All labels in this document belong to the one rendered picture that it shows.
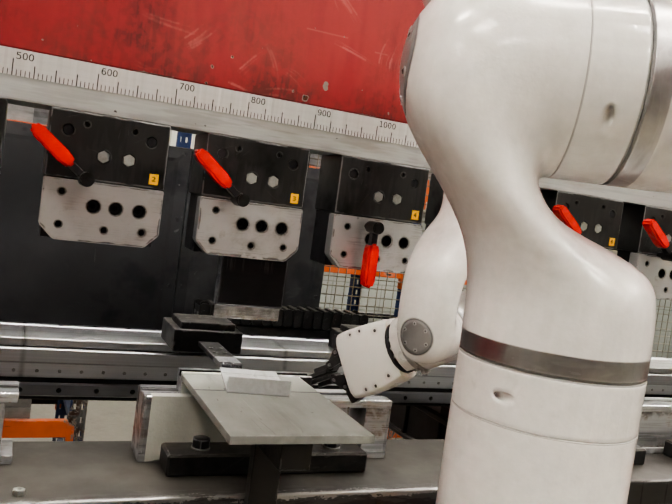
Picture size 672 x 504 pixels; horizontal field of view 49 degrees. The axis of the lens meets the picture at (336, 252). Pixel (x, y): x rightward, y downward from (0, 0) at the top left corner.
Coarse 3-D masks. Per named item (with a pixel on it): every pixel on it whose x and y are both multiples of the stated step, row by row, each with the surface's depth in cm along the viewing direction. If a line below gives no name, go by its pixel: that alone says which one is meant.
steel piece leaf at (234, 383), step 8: (224, 376) 106; (232, 376) 107; (240, 376) 107; (248, 376) 108; (256, 376) 108; (264, 376) 109; (224, 384) 102; (232, 384) 98; (240, 384) 99; (248, 384) 99; (256, 384) 99; (264, 384) 99; (272, 384) 100; (280, 384) 100; (288, 384) 100; (232, 392) 99; (240, 392) 99; (248, 392) 99; (256, 392) 99; (264, 392) 100; (272, 392) 100; (280, 392) 100; (288, 392) 100
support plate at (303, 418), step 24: (192, 384) 100; (216, 384) 102; (216, 408) 91; (240, 408) 92; (264, 408) 94; (288, 408) 95; (312, 408) 96; (336, 408) 98; (240, 432) 83; (264, 432) 84; (288, 432) 85; (312, 432) 87; (336, 432) 88; (360, 432) 89
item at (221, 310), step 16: (224, 256) 107; (224, 272) 107; (240, 272) 108; (256, 272) 109; (272, 272) 110; (224, 288) 107; (240, 288) 108; (256, 288) 109; (272, 288) 110; (224, 304) 108; (240, 304) 108; (256, 304) 109; (272, 304) 110; (272, 320) 112
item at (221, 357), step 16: (176, 320) 129; (192, 320) 128; (208, 320) 130; (224, 320) 132; (176, 336) 124; (192, 336) 126; (208, 336) 127; (224, 336) 128; (240, 336) 129; (208, 352) 119; (224, 352) 120; (240, 352) 130; (240, 368) 114
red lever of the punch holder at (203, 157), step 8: (200, 152) 96; (200, 160) 97; (208, 160) 97; (208, 168) 97; (216, 168) 97; (216, 176) 98; (224, 176) 98; (224, 184) 98; (232, 192) 99; (232, 200) 101; (240, 200) 99; (248, 200) 99
